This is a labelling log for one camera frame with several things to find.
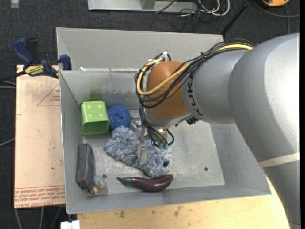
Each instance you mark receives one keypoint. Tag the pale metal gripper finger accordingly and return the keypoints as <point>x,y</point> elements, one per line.
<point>145,156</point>
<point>139,154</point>

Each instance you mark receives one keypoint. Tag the blue and white fluffy cloth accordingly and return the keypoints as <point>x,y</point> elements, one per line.
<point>124,147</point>

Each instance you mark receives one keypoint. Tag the purple toy eggplant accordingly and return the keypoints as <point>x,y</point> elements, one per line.
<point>152,184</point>

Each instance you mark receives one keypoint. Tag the grey metal bin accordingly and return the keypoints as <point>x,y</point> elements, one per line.
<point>190,156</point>

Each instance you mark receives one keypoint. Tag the blue yarn ball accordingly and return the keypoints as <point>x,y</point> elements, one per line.
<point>118,117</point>

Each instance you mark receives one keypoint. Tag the dark grey sponge block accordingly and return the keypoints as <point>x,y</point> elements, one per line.
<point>85,166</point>

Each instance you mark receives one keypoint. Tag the green cube with yellow dots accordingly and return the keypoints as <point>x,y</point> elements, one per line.
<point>94,118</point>

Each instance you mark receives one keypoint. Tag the brown cardboard board red print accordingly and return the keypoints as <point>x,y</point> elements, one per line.
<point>38,132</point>

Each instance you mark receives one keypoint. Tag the black cylinder on white bracket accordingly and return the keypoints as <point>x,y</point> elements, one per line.
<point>192,121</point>

